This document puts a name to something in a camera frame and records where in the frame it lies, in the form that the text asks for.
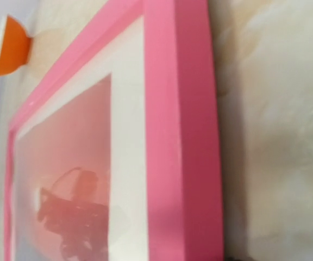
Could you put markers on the pink wooden picture frame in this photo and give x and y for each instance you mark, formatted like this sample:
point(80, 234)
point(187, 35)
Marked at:
point(184, 188)

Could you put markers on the orange white bowl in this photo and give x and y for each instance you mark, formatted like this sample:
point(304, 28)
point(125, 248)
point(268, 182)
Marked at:
point(15, 44)

